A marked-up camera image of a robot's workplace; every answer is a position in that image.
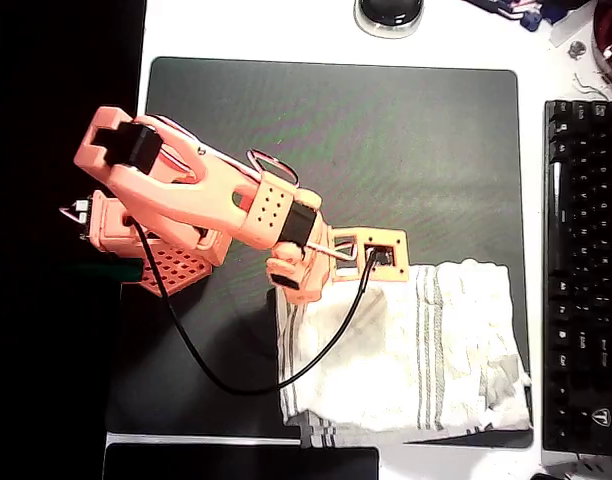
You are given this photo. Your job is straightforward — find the white striped towel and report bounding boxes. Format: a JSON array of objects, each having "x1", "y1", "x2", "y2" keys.
[{"x1": 275, "y1": 258, "x2": 534, "y2": 449}]

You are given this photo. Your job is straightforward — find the black keyboard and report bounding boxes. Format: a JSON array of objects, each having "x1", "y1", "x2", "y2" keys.
[{"x1": 541, "y1": 99, "x2": 612, "y2": 459}]

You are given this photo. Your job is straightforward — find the red round container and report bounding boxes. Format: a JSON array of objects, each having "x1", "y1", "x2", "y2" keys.
[{"x1": 590, "y1": 0, "x2": 612, "y2": 97}]

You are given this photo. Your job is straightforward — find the blue connector plug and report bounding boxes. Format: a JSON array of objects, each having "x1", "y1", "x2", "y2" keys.
[{"x1": 519, "y1": 8, "x2": 545, "y2": 32}]

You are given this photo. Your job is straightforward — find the thin loose wire scraps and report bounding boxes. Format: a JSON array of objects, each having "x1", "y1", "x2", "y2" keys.
[{"x1": 572, "y1": 72, "x2": 610, "y2": 101}]

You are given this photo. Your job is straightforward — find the black computer mouse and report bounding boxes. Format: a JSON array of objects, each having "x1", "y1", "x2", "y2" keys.
[{"x1": 353, "y1": 0, "x2": 426, "y2": 40}]

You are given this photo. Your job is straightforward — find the orange gripper camera mount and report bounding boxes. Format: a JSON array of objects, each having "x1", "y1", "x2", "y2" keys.
[{"x1": 329, "y1": 227, "x2": 413, "y2": 285}]

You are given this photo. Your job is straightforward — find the black camera cable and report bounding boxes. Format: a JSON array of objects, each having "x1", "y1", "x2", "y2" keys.
[{"x1": 128, "y1": 217, "x2": 387, "y2": 397}]

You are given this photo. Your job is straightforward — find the black desk mat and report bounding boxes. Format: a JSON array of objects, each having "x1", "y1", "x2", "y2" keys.
[{"x1": 105, "y1": 55, "x2": 535, "y2": 450}]

